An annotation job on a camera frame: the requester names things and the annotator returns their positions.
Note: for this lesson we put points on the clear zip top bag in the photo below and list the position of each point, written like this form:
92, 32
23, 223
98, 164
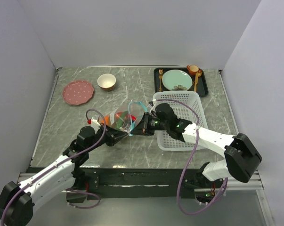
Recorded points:
136, 109

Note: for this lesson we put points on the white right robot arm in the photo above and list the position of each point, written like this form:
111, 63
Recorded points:
240, 157

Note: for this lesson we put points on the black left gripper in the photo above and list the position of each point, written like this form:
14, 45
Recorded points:
113, 136

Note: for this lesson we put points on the brown ceramic cup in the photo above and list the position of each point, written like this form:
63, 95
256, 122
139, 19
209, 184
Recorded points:
193, 70

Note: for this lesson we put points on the white plastic mesh basket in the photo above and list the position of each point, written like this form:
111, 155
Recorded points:
186, 105

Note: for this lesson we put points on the mint green plate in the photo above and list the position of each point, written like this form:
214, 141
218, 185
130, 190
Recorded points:
177, 80

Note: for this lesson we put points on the floral paper bowl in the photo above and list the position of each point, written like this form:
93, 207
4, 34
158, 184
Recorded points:
106, 82

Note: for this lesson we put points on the wooden spoon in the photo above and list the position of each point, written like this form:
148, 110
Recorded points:
198, 74

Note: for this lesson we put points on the aluminium front rail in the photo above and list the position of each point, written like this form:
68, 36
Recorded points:
254, 183

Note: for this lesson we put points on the pink dotted plate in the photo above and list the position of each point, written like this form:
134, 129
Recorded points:
78, 92

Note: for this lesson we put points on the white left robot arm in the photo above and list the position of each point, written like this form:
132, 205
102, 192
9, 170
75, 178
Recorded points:
18, 202

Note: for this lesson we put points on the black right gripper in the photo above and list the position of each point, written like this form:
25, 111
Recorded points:
142, 127

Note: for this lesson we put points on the gold fork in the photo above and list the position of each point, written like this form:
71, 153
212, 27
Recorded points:
160, 79

